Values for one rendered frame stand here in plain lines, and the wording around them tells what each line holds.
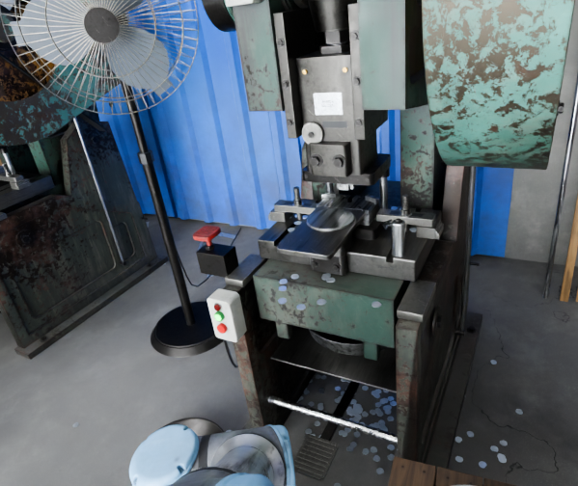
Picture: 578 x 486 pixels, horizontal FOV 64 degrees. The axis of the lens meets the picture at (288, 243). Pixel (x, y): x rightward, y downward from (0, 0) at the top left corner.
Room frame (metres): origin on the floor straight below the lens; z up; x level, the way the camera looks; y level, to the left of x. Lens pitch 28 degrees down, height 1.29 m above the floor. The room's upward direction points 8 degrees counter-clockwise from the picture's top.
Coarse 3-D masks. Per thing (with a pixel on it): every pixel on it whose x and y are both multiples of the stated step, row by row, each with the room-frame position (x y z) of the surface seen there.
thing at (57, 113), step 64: (0, 0) 1.95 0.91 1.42; (0, 64) 1.92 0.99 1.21; (0, 128) 1.77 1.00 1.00; (64, 128) 2.31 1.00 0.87; (0, 192) 1.97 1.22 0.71; (64, 192) 2.19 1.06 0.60; (128, 192) 2.41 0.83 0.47; (0, 256) 1.80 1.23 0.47; (64, 256) 2.03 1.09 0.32; (128, 256) 2.32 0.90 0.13; (64, 320) 1.91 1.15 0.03
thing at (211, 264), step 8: (208, 248) 1.14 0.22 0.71; (216, 248) 1.15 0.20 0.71; (224, 248) 1.14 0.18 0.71; (232, 248) 1.14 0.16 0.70; (200, 256) 1.14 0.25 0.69; (208, 256) 1.12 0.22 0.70; (216, 256) 1.11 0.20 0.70; (224, 256) 1.10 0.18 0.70; (232, 256) 1.13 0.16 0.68; (200, 264) 1.14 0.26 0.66; (208, 264) 1.13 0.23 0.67; (216, 264) 1.11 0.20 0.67; (224, 264) 1.10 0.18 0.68; (232, 264) 1.12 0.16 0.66; (208, 272) 1.13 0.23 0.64; (216, 272) 1.12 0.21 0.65; (224, 272) 1.10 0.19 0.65
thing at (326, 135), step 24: (336, 48) 1.14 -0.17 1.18; (312, 72) 1.13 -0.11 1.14; (336, 72) 1.10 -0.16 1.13; (312, 96) 1.13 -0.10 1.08; (336, 96) 1.10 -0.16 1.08; (312, 120) 1.13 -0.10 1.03; (336, 120) 1.10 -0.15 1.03; (312, 144) 1.11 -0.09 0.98; (336, 144) 1.08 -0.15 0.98; (360, 144) 1.08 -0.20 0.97; (312, 168) 1.11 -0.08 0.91; (336, 168) 1.07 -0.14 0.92; (360, 168) 1.07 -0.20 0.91
